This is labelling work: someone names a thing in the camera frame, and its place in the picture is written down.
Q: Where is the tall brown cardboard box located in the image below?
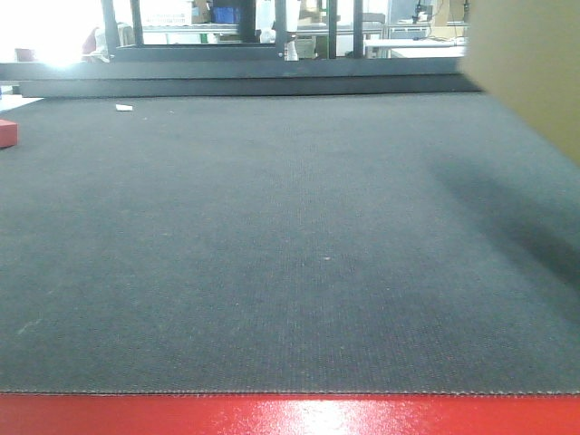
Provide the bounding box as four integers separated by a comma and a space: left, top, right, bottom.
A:
460, 1, 579, 162

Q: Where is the black conveyor belt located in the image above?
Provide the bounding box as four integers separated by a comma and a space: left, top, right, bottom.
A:
1, 93, 579, 393

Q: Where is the red conveyor front edge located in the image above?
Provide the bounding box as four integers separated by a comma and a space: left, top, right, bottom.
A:
1, 393, 579, 434

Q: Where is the blue storage bin background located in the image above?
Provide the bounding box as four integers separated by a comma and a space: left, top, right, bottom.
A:
212, 6, 240, 24

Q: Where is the white work table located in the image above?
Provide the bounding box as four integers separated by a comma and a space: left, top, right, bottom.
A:
364, 38, 467, 59

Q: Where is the white printed carton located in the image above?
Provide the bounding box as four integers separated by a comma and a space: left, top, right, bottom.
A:
140, 0, 192, 26

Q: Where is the small red box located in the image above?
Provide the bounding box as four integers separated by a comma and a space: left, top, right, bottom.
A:
0, 119, 18, 149

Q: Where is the black metal frame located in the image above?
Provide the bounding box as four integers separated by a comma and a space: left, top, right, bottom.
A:
1, 1, 477, 98

